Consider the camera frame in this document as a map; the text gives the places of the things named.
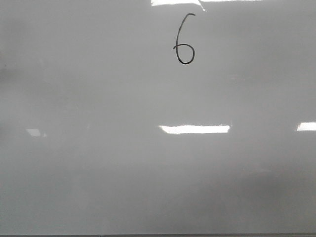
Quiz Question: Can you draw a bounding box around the white whiteboard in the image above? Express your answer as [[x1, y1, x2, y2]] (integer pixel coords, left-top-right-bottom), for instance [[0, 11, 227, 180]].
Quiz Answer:
[[0, 0, 316, 235]]

